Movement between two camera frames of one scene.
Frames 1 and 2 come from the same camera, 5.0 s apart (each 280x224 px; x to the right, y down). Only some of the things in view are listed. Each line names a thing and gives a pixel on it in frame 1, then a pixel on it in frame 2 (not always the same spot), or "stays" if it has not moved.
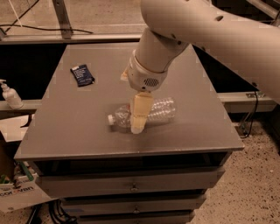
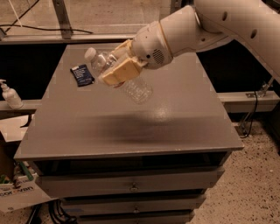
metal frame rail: [66, 37] stays
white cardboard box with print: [24, 192] stays
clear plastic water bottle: [162, 113] → [139, 89]
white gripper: [143, 76] → [150, 46]
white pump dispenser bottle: [12, 99] stays
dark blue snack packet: [82, 75] stays
